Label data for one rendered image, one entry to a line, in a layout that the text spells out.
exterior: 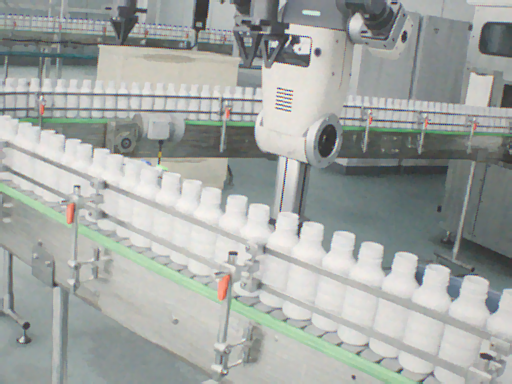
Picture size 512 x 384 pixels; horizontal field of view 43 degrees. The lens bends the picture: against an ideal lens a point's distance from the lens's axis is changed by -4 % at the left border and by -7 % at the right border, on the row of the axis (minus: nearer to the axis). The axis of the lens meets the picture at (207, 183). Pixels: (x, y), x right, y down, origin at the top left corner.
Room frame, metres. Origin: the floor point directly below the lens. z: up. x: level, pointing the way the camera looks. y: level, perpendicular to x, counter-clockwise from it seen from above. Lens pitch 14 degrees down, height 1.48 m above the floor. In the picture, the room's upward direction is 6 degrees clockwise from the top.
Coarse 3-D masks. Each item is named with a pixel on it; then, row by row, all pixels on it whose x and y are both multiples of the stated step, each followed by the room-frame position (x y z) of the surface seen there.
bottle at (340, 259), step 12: (336, 240) 1.02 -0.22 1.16; (348, 240) 1.02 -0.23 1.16; (336, 252) 1.02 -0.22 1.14; (348, 252) 1.02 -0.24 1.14; (324, 264) 1.02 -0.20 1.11; (336, 264) 1.01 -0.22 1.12; (348, 264) 1.01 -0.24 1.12; (324, 276) 1.02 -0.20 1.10; (324, 288) 1.01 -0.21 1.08; (336, 288) 1.00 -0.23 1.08; (324, 300) 1.01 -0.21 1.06; (336, 300) 1.00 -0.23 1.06; (336, 312) 1.00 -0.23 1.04; (324, 324) 1.01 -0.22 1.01; (336, 324) 1.00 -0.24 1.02
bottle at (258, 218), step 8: (256, 208) 1.17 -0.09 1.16; (264, 208) 1.16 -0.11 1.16; (248, 216) 1.15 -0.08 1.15; (256, 216) 1.13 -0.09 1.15; (264, 216) 1.14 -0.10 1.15; (248, 224) 1.14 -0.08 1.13; (256, 224) 1.13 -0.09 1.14; (264, 224) 1.14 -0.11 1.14; (240, 232) 1.14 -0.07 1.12; (248, 232) 1.13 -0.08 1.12; (256, 232) 1.13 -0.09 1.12; (264, 232) 1.13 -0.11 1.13; (272, 232) 1.15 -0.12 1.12; (264, 240) 1.12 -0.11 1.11; (240, 248) 1.13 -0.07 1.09; (240, 256) 1.13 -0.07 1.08; (248, 256) 1.12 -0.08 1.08; (264, 256) 1.13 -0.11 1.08; (240, 264) 1.13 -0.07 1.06; (256, 272) 1.12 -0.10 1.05; (248, 296) 1.12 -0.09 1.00; (256, 296) 1.13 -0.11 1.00
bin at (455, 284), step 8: (416, 272) 1.54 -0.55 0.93; (424, 272) 1.53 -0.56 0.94; (456, 280) 1.47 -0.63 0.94; (448, 288) 1.48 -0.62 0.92; (456, 288) 1.47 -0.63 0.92; (456, 296) 1.46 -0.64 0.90; (488, 296) 1.41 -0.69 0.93; (496, 296) 1.40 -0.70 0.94; (488, 304) 1.41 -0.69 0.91; (496, 304) 1.39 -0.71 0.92
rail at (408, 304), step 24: (72, 168) 1.49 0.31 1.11; (120, 192) 1.36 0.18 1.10; (192, 216) 1.22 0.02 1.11; (240, 240) 1.13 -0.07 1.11; (216, 264) 1.16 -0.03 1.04; (312, 264) 1.02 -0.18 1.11; (264, 288) 1.08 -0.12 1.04; (360, 288) 0.95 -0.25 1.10; (312, 312) 1.01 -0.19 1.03; (432, 312) 0.87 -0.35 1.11; (384, 336) 0.91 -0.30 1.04; (480, 336) 0.81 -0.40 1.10; (432, 360) 0.86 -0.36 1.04
